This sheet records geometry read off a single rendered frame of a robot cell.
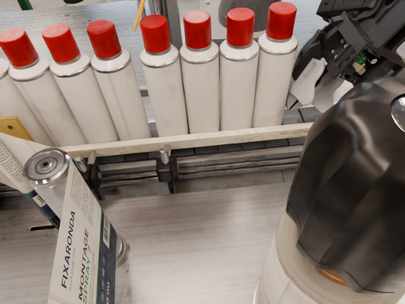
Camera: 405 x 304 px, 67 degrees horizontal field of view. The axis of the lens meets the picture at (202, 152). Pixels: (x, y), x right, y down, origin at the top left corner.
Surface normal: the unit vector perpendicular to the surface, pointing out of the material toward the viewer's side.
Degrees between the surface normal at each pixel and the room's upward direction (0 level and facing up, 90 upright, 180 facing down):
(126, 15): 0
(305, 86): 63
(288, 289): 91
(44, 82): 90
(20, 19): 0
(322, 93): 57
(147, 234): 0
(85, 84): 90
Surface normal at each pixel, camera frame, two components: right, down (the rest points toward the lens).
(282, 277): -0.92, 0.36
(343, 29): -0.89, -0.23
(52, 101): 0.62, 0.58
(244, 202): -0.05, -0.63
